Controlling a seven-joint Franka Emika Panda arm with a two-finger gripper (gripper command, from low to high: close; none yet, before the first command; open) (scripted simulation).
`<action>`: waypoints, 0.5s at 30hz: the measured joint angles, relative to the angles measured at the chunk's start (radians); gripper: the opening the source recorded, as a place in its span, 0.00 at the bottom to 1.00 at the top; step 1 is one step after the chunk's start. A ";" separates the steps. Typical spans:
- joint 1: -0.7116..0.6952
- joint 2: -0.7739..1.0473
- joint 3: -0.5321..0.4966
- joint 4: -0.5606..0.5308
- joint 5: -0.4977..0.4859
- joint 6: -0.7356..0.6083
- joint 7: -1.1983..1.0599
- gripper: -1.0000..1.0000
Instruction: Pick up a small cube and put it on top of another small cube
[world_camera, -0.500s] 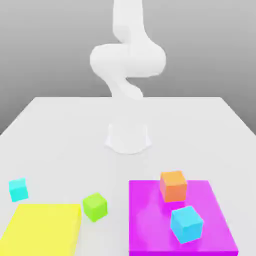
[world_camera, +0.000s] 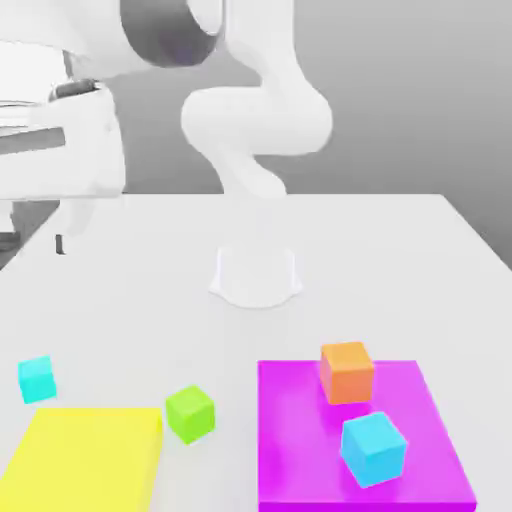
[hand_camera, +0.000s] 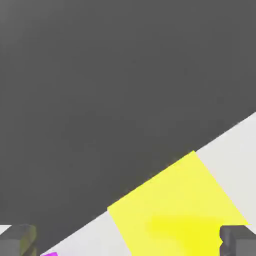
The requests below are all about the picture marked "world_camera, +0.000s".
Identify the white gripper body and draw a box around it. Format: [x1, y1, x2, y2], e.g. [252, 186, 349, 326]
[0, 86, 128, 202]

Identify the large yellow box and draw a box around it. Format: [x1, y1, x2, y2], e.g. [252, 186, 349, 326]
[0, 406, 165, 512]

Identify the large magenta box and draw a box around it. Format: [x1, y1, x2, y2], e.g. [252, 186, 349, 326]
[256, 359, 478, 512]

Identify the small orange cube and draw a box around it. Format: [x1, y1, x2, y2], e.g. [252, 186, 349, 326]
[319, 340, 376, 406]

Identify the small light blue cube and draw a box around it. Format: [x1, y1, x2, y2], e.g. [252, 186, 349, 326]
[339, 410, 409, 490]

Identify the small green cube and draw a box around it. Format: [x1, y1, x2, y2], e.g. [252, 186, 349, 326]
[165, 384, 217, 446]

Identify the small cyan cube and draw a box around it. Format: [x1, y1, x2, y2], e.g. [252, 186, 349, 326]
[17, 354, 58, 406]

